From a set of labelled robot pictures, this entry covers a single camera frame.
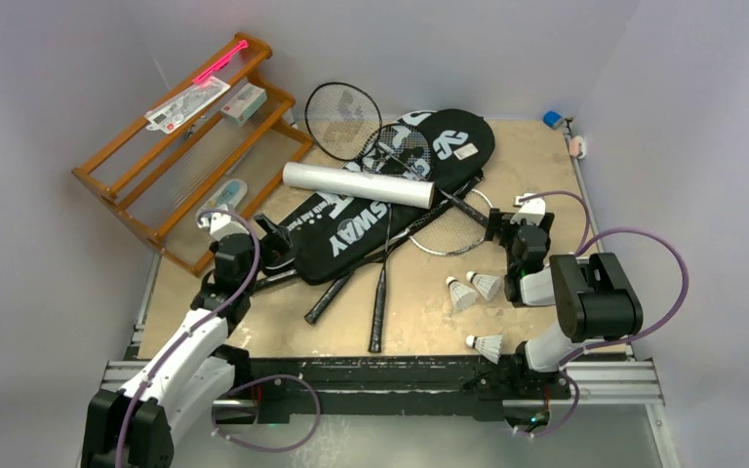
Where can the white shuttlecock front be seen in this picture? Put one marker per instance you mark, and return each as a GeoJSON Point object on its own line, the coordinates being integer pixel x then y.
{"type": "Point", "coordinates": [488, 346]}

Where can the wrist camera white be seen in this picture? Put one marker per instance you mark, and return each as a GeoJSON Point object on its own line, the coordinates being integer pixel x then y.
{"type": "Point", "coordinates": [531, 210]}
{"type": "Point", "coordinates": [219, 222]}

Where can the black racket under bag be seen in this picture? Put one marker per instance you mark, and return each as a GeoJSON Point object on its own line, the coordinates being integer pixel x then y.
{"type": "Point", "coordinates": [343, 250]}

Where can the small teal white box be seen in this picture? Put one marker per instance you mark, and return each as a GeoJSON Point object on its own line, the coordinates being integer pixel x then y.
{"type": "Point", "coordinates": [244, 104]}

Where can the black racket on bag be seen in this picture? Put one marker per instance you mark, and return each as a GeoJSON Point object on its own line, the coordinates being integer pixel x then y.
{"type": "Point", "coordinates": [401, 150]}

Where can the blue small object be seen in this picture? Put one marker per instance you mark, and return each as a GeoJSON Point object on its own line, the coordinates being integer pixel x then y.
{"type": "Point", "coordinates": [553, 119]}

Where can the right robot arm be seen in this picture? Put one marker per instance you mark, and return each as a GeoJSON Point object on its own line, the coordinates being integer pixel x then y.
{"type": "Point", "coordinates": [593, 299]}

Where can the pink white small object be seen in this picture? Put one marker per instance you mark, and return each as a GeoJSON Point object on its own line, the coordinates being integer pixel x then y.
{"type": "Point", "coordinates": [576, 147]}

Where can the white shuttlecock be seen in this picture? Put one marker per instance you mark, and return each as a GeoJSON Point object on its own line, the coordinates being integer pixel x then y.
{"type": "Point", "coordinates": [488, 346]}
{"type": "Point", "coordinates": [462, 296]}
{"type": "Point", "coordinates": [487, 286]}

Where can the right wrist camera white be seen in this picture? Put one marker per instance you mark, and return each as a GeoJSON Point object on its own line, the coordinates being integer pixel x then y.
{"type": "Point", "coordinates": [531, 210]}

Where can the white shuttlecock tube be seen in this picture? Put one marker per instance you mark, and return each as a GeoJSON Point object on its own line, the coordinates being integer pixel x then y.
{"type": "Point", "coordinates": [382, 188]}

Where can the white frame badminton racket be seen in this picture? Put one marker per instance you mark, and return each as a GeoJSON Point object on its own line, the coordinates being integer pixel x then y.
{"type": "Point", "coordinates": [444, 231]}

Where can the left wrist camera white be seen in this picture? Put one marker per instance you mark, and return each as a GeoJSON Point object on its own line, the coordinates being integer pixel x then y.
{"type": "Point", "coordinates": [219, 222]}

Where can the black racket bag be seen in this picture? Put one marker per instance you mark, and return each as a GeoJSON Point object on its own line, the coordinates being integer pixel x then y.
{"type": "Point", "coordinates": [461, 144]}

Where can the wooden tiered shelf rack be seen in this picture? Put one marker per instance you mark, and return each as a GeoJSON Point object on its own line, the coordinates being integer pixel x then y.
{"type": "Point", "coordinates": [155, 183]}

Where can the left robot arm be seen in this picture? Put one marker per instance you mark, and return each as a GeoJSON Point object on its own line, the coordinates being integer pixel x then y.
{"type": "Point", "coordinates": [141, 423]}

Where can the black badminton racket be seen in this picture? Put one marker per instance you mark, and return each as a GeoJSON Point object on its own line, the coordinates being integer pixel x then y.
{"type": "Point", "coordinates": [341, 118]}

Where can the white packaged card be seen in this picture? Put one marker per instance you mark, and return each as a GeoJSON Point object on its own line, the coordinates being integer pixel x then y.
{"type": "Point", "coordinates": [173, 113]}

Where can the blue toothbrush blister pack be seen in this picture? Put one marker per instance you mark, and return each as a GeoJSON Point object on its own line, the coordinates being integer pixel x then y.
{"type": "Point", "coordinates": [228, 196]}

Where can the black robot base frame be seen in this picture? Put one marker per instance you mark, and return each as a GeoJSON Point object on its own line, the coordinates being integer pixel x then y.
{"type": "Point", "coordinates": [467, 385]}

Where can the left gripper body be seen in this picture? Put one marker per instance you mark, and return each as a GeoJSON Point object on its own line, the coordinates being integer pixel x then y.
{"type": "Point", "coordinates": [272, 247]}

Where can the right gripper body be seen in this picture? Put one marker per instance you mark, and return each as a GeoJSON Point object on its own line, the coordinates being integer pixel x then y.
{"type": "Point", "coordinates": [500, 224]}

